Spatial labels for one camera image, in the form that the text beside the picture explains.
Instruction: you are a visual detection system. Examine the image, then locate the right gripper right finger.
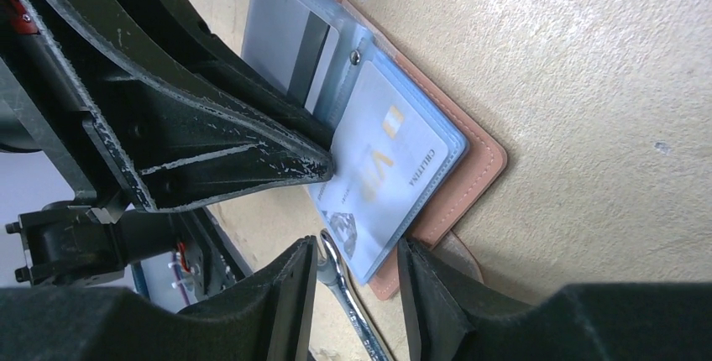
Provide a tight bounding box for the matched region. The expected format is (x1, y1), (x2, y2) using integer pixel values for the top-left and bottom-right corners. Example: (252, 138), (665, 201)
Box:
(397, 238), (711, 360)

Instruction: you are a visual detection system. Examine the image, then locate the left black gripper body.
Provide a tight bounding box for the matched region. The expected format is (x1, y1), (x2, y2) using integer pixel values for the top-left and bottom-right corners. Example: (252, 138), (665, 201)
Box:
(1, 58), (183, 286)

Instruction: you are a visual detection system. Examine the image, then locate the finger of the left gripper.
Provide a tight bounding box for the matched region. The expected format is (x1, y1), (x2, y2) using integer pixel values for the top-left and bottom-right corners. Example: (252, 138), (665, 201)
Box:
(1, 0), (334, 213)
(117, 0), (333, 149)

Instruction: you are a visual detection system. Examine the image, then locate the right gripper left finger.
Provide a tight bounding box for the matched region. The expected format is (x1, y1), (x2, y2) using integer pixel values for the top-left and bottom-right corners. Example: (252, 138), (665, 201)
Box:
(1, 236), (317, 360)

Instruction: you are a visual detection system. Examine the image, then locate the brown leather card holder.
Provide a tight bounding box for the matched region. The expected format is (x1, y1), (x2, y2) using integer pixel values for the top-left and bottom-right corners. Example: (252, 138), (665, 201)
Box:
(241, 0), (507, 301)

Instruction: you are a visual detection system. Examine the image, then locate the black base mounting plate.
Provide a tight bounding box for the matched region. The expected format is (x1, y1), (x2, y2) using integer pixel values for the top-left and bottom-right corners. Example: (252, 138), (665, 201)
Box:
(169, 207), (253, 301)

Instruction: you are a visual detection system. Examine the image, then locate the silver open-end wrench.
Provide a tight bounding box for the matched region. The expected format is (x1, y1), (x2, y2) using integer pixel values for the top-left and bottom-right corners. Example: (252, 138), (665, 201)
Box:
(317, 228), (394, 360)

